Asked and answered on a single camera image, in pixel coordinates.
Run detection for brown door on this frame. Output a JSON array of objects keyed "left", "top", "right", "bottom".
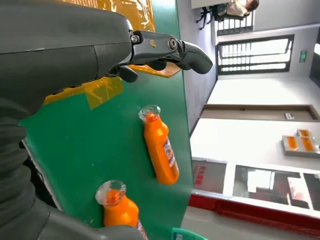
[{"left": 199, "top": 103, "right": 320, "bottom": 123}]

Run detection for small barred window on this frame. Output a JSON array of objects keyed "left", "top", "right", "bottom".
[{"left": 216, "top": 11, "right": 254, "bottom": 37}]

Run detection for small yellow tape piece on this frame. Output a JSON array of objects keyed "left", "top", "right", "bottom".
[{"left": 42, "top": 76, "right": 125, "bottom": 111}]

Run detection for orange bottle with clear cap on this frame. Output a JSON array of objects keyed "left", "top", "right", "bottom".
[
  {"left": 138, "top": 104, "right": 180, "bottom": 186},
  {"left": 94, "top": 180, "right": 149, "bottom": 240}
]

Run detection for grey wall tray orange items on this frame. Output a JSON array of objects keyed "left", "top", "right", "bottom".
[{"left": 281, "top": 128, "right": 320, "bottom": 159}]

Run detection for large yellow film sheet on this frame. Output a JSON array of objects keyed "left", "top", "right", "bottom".
[{"left": 56, "top": 0, "right": 181, "bottom": 79}]

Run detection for large barred window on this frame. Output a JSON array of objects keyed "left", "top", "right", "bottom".
[{"left": 216, "top": 34, "right": 295, "bottom": 76}]

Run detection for ribbed grey left arm sleeve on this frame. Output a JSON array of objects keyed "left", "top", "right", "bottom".
[{"left": 0, "top": 97, "right": 37, "bottom": 230}]

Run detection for glass display window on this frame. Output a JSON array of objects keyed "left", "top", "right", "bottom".
[{"left": 191, "top": 157, "right": 320, "bottom": 214}]

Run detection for person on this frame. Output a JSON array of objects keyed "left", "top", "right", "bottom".
[{"left": 226, "top": 0, "right": 260, "bottom": 18}]

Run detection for teal plastic container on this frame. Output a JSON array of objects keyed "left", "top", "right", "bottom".
[{"left": 171, "top": 227, "right": 209, "bottom": 240}]

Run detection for red base strip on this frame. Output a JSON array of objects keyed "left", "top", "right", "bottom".
[{"left": 187, "top": 194, "right": 320, "bottom": 238}]

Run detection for black office chair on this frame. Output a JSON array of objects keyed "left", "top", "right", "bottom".
[{"left": 195, "top": 4, "right": 247, "bottom": 31}]

